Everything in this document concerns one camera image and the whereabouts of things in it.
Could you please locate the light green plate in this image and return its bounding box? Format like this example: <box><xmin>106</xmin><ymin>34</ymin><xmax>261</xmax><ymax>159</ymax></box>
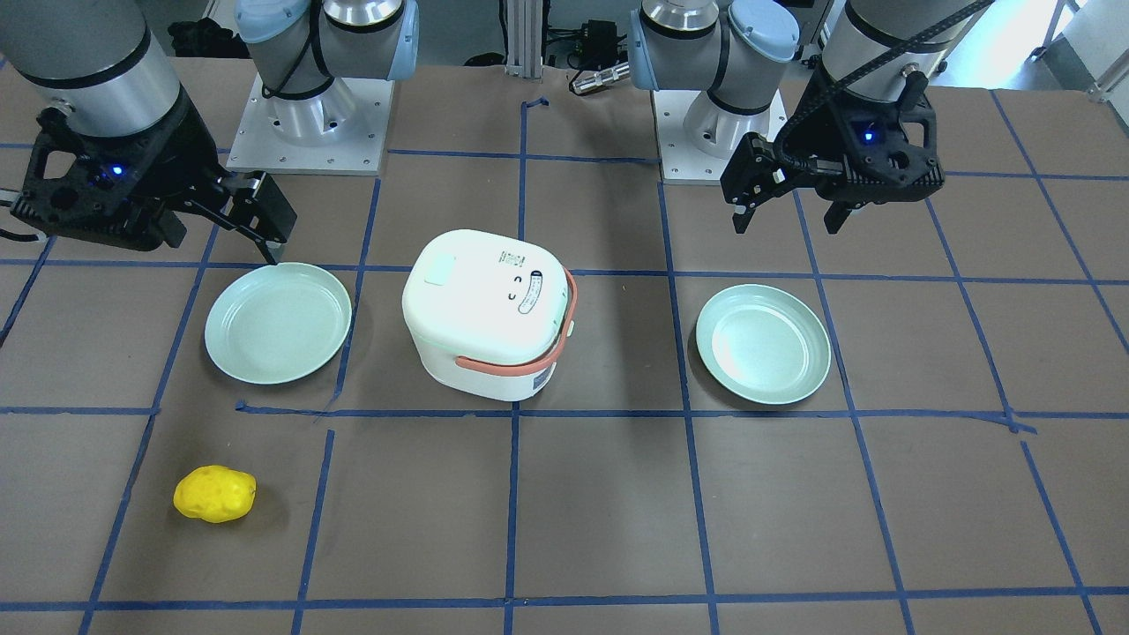
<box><xmin>203</xmin><ymin>264</ymin><xmax>355</xmax><ymax>385</ymax></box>
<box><xmin>695</xmin><ymin>284</ymin><xmax>832</xmax><ymax>406</ymax></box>

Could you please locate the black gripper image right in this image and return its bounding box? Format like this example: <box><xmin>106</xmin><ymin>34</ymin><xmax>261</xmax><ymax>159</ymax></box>
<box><xmin>719</xmin><ymin>70</ymin><xmax>946</xmax><ymax>235</ymax></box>

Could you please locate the white rice cooker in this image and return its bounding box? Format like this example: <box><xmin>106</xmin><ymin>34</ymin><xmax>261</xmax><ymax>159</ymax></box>
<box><xmin>400</xmin><ymin>228</ymin><xmax>579</xmax><ymax>402</ymax></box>

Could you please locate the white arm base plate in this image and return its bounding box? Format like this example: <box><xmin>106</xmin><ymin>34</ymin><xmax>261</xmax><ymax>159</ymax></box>
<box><xmin>653</xmin><ymin>90</ymin><xmax>787</xmax><ymax>185</ymax></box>
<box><xmin>226</xmin><ymin>78</ymin><xmax>397</xmax><ymax>176</ymax></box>

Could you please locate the aluminium frame post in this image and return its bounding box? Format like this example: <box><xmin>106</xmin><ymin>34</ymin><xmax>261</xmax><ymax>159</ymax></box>
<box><xmin>504</xmin><ymin>0</ymin><xmax>545</xmax><ymax>82</ymax></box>

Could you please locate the silver cylindrical connector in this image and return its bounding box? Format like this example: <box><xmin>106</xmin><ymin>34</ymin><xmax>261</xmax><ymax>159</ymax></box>
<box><xmin>568</xmin><ymin>62</ymin><xmax>632</xmax><ymax>97</ymax></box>

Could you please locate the yellow toy potato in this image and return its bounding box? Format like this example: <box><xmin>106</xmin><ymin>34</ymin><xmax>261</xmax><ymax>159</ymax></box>
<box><xmin>172</xmin><ymin>466</ymin><xmax>259</xmax><ymax>524</ymax></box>

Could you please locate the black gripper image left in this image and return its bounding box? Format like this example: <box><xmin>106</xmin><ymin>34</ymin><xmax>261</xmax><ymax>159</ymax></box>
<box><xmin>11</xmin><ymin>89</ymin><xmax>297</xmax><ymax>266</ymax></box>

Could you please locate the black power adapter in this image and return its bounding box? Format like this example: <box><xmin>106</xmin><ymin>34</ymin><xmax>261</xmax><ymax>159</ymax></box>
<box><xmin>577</xmin><ymin>19</ymin><xmax>618</xmax><ymax>69</ymax></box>

